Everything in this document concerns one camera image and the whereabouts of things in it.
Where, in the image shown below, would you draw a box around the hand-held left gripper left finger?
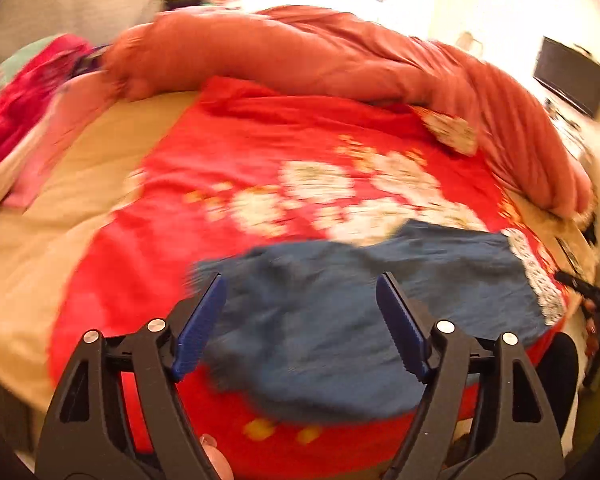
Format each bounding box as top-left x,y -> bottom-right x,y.
34,273 -> 228,480

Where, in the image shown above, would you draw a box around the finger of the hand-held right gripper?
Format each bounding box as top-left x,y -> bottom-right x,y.
554,271 -> 600,322

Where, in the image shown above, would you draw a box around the person's black clothing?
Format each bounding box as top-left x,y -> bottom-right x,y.
544,332 -> 580,438

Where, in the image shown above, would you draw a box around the coral pink quilt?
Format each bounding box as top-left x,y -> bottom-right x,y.
102,5 -> 593,218

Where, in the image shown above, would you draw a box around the black flat television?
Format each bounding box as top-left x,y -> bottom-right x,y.
532,36 -> 600,120

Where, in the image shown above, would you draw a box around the pile of dark clothes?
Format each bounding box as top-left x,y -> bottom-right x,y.
164,0 -> 233,12

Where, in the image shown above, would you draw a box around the beige bed sheet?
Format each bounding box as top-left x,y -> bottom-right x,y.
0,90 -> 600,411

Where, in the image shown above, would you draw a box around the striped dark cloth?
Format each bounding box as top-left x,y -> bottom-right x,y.
71,44 -> 108,77

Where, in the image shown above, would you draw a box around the person's right hand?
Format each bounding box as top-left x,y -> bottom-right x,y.
582,299 -> 600,359

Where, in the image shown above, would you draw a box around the red floral blanket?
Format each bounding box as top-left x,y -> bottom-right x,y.
47,77 -> 581,480

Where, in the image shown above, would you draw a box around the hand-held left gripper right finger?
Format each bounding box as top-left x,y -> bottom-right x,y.
375,272 -> 566,480

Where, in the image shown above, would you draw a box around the blue denim pants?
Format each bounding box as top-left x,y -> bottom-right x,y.
190,219 -> 567,423

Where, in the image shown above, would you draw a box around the pink floral pillow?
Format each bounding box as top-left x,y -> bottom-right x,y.
0,34 -> 93,181

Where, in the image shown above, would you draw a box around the person's left hand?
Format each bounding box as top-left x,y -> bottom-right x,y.
199,433 -> 236,480

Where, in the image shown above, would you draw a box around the light pink cloth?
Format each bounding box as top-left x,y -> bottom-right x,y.
2,70 -> 116,211

